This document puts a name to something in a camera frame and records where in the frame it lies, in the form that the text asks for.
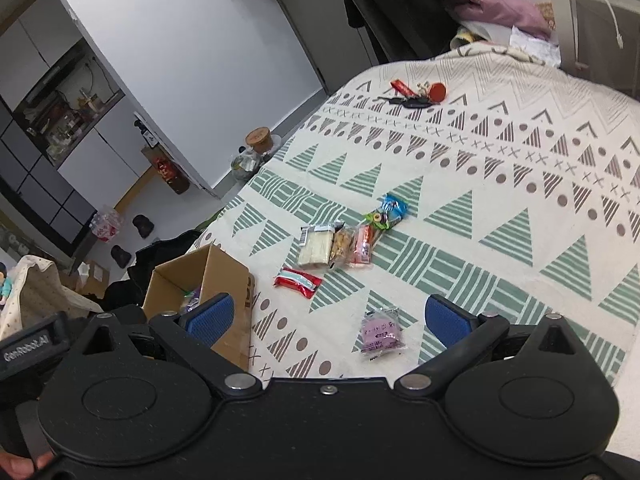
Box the patterned triangle bed cover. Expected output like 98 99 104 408
202 44 639 380

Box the white kitchen cabinet unit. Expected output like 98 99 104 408
1 0 151 212

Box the pink plastic bag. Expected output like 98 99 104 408
90 206 124 242

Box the white charging cable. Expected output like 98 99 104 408
566 0 625 51

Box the black slipper far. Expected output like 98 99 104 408
131 214 155 240

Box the black grid glass door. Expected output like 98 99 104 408
1 104 96 258

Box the purple long bread snack pack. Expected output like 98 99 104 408
179 286 202 314

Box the clear white cake pack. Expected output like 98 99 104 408
297 222 342 266

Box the crumpled white plastic bag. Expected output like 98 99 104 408
510 26 561 67

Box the dark red bottle box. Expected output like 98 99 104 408
142 145 190 195

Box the open brown cardboard box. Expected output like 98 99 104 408
143 245 254 370

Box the black slipper near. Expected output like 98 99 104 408
111 245 132 269

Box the wooden lid glass jar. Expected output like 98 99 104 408
245 127 282 158

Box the black slipper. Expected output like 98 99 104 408
111 245 132 269
131 214 155 240

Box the small flat cardboard box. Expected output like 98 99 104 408
68 260 110 298

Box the beige dotted tote bag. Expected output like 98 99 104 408
0 255 102 339

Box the small purple snack pack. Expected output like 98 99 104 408
354 308 406 360

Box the black clothing on floor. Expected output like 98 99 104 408
98 230 202 312

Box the white desk with clutter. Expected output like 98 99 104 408
551 0 639 100

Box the red white wafer pack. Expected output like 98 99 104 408
273 266 322 299

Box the green colourful candy pack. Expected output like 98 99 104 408
364 210 394 231

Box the blue snack pack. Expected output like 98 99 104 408
380 193 408 224

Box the brown nut bar pack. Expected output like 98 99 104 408
329 226 357 268

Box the cartoon boy figure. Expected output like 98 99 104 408
0 262 13 307

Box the pink red snack pack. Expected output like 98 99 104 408
347 224 383 266

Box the person's hand at handle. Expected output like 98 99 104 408
0 451 54 480

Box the purple pillow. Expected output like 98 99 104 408
449 0 551 39

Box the clear glass teapot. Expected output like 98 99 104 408
230 146 264 182

